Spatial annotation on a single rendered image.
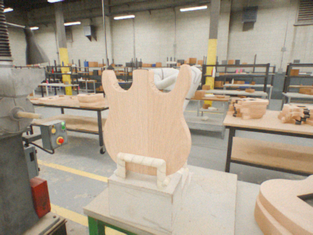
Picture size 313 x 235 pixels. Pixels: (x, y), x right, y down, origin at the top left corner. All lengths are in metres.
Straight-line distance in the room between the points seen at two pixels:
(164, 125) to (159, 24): 12.41
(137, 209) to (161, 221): 0.10
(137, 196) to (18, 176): 1.19
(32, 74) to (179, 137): 0.86
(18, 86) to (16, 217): 1.09
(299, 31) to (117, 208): 11.74
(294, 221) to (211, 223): 0.28
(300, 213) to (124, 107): 0.73
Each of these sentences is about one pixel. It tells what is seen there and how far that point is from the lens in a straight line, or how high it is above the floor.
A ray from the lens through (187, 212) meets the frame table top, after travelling 0.93.
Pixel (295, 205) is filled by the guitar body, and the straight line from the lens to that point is 0.94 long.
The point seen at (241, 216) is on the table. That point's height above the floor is 0.90.
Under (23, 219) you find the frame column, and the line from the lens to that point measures 1.98.
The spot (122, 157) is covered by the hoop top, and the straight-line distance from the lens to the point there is 0.75.
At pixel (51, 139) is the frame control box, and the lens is 1.67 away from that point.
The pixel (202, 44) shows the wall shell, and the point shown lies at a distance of 12.03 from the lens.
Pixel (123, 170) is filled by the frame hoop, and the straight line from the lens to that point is 0.78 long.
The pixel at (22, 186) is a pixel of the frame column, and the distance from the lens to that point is 1.86.
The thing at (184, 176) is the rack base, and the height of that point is 1.02.
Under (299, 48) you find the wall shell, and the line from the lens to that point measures 12.03.
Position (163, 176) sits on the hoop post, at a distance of 0.71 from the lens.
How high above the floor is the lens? 1.52
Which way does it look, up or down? 14 degrees down
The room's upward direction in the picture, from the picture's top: straight up
